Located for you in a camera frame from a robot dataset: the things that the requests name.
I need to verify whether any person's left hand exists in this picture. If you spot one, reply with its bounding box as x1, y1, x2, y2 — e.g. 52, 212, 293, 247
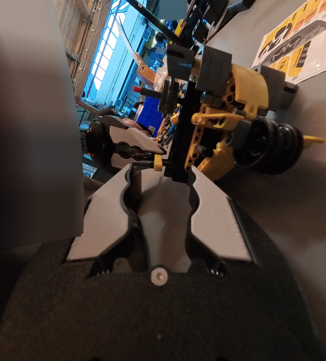
122, 117, 150, 136

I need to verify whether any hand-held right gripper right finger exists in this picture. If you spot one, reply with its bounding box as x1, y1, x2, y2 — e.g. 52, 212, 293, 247
189, 166, 254, 263

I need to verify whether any yellow and black toy model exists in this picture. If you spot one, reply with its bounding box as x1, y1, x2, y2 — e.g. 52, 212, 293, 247
133, 42, 326, 184

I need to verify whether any printed instruction sheet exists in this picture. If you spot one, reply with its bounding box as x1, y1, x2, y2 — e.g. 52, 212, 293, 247
252, 0, 326, 84

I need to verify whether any grey and black toy pin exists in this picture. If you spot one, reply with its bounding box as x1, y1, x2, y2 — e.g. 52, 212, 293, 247
131, 160, 170, 168

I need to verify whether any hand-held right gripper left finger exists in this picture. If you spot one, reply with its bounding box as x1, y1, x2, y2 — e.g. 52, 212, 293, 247
67, 164, 133, 261

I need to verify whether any blue plastic bin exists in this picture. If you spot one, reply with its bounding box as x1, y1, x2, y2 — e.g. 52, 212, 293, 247
136, 96, 165, 136

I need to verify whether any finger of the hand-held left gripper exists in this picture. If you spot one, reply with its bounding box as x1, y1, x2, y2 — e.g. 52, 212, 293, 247
110, 155, 137, 170
109, 125, 167, 155

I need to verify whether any black metal bar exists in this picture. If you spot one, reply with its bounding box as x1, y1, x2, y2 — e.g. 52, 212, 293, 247
126, 0, 187, 47

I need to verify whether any orange cardboard box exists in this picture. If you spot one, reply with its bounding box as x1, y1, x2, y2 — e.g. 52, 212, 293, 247
136, 60, 158, 83

